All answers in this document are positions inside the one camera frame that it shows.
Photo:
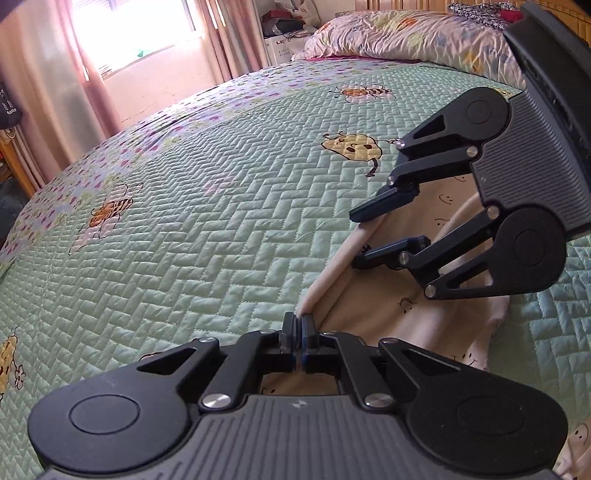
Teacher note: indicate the pink floral duvet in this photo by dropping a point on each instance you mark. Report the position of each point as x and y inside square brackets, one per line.
[392, 37]

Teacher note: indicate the green bee print quilted bedspread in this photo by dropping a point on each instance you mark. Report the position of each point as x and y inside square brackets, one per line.
[184, 230]

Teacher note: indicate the beige smiley print pants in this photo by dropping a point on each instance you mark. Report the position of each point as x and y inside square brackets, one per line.
[392, 318]

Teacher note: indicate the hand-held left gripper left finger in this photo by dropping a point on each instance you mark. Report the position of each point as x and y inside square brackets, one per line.
[288, 341]

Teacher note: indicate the navy tote bag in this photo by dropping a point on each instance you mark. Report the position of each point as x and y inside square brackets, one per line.
[9, 108]

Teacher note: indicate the black white patterned cloth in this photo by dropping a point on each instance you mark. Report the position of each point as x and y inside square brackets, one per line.
[475, 11]

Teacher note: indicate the wooden bed headboard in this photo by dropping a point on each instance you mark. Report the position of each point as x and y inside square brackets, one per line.
[401, 3]

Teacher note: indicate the dark red garment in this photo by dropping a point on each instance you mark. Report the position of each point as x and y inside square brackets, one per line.
[511, 16]

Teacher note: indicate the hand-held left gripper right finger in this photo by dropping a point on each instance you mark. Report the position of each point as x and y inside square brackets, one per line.
[310, 344]

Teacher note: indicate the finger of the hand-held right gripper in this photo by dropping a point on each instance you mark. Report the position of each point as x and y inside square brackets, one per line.
[392, 249]
[383, 205]

